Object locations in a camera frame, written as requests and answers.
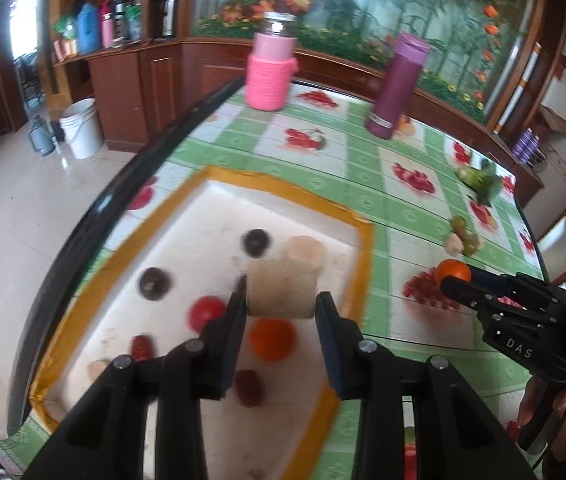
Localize green packet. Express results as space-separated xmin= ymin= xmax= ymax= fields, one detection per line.
xmin=53 ymin=14 xmax=79 ymax=41

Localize green leafy vegetable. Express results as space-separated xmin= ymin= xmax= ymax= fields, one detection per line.
xmin=458 ymin=160 xmax=502 ymax=206

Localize large orange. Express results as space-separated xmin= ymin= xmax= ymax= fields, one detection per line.
xmin=249 ymin=317 xmax=297 ymax=362

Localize black thermos flask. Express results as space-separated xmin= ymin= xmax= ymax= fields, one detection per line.
xmin=112 ymin=0 xmax=131 ymax=43
xmin=162 ymin=0 xmax=178 ymax=38

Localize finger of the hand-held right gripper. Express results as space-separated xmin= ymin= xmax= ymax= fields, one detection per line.
xmin=470 ymin=268 xmax=566 ymax=306
xmin=441 ymin=277 xmax=564 ymax=331

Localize pink knitted jar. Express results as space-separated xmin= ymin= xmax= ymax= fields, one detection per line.
xmin=244 ymin=11 xmax=298 ymax=111

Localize blue plastic jug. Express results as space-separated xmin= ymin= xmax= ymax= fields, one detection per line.
xmin=77 ymin=3 xmax=100 ymax=54

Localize white plastic bucket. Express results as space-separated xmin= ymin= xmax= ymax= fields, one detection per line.
xmin=59 ymin=98 xmax=104 ymax=159

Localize red date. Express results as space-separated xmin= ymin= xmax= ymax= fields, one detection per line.
xmin=129 ymin=334 xmax=156 ymax=363
xmin=234 ymin=370 xmax=265 ymax=407

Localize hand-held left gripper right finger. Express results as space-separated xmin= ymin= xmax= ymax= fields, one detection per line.
xmin=314 ymin=291 xmax=538 ymax=480

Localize two purple bottles on cabinet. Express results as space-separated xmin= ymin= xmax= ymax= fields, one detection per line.
xmin=513 ymin=129 xmax=531 ymax=163
xmin=525 ymin=132 xmax=542 ymax=166

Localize white and gold roll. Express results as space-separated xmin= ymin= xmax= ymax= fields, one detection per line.
xmin=493 ymin=42 xmax=542 ymax=133

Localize wire basket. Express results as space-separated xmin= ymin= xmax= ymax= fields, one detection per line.
xmin=533 ymin=145 xmax=564 ymax=172

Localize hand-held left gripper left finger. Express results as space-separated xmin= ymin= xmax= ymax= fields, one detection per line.
xmin=23 ymin=274 xmax=249 ymax=480

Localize pink bottle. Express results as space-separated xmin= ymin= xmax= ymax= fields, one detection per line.
xmin=100 ymin=2 xmax=115 ymax=49

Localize yellow-rimmed white tray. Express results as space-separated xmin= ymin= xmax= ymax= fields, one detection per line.
xmin=28 ymin=165 xmax=375 ymax=436

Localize medium orange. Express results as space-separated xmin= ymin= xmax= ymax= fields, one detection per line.
xmin=435 ymin=258 xmax=472 ymax=285

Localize flower-print glass panel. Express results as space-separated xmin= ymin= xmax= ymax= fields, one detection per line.
xmin=190 ymin=0 xmax=548 ymax=123

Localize grey-blue water jug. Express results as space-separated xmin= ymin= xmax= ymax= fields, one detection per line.
xmin=29 ymin=115 xmax=57 ymax=157

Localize wooden sideboard cabinet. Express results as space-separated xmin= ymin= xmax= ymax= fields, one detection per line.
xmin=46 ymin=35 xmax=544 ymax=201

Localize dark brown plum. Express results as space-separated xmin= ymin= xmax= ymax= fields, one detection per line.
xmin=138 ymin=267 xmax=173 ymax=302

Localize green fruit-print tablecloth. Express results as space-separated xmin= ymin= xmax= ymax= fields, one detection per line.
xmin=13 ymin=80 xmax=548 ymax=480

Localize purple thermos bottle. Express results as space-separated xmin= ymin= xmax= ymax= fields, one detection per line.
xmin=366 ymin=31 xmax=431 ymax=140

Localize red tomato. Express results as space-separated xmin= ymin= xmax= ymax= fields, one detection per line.
xmin=187 ymin=296 xmax=227 ymax=333

